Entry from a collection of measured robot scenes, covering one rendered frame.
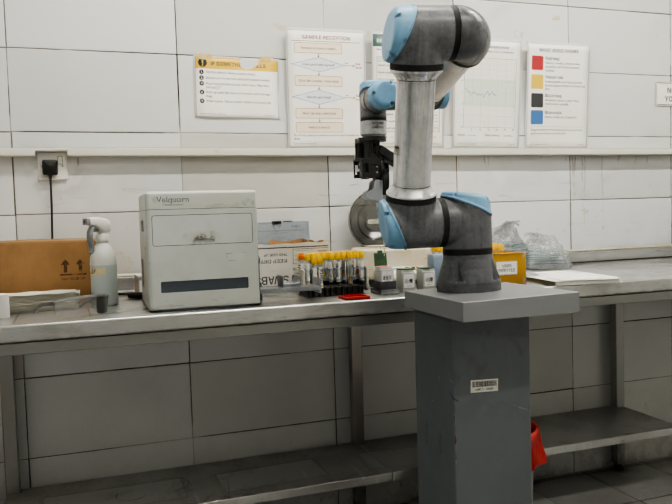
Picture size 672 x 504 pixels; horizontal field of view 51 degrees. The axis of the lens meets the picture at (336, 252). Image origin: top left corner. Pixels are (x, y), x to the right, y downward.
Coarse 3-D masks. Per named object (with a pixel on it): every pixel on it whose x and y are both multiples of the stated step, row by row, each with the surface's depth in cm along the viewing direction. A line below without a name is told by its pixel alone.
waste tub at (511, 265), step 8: (496, 256) 209; (504, 256) 210; (512, 256) 211; (520, 256) 212; (496, 264) 209; (504, 264) 210; (512, 264) 211; (520, 264) 212; (504, 272) 210; (512, 272) 211; (520, 272) 212; (504, 280) 210; (512, 280) 211; (520, 280) 212
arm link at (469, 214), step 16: (448, 192) 164; (464, 192) 162; (448, 208) 161; (464, 208) 162; (480, 208) 162; (448, 224) 161; (464, 224) 161; (480, 224) 162; (448, 240) 163; (464, 240) 162; (480, 240) 162
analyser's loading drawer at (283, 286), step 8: (280, 280) 189; (296, 280) 191; (312, 280) 196; (320, 280) 190; (264, 288) 187; (272, 288) 187; (280, 288) 186; (288, 288) 187; (296, 288) 188; (304, 288) 189; (312, 288) 190; (320, 288) 190
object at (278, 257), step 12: (276, 240) 243; (300, 240) 246; (312, 240) 237; (264, 252) 214; (276, 252) 215; (288, 252) 216; (300, 252) 217; (264, 264) 214; (276, 264) 215; (288, 264) 216; (264, 276) 214; (276, 276) 215; (288, 276) 216
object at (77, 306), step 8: (80, 296) 171; (88, 296) 172; (96, 296) 174; (104, 296) 177; (40, 304) 175; (48, 304) 172; (56, 304) 170; (64, 304) 170; (72, 304) 171; (80, 304) 171; (88, 304) 172; (96, 304) 174; (104, 304) 177; (56, 312) 171; (64, 312) 170; (72, 312) 171; (80, 312) 171; (104, 312) 177
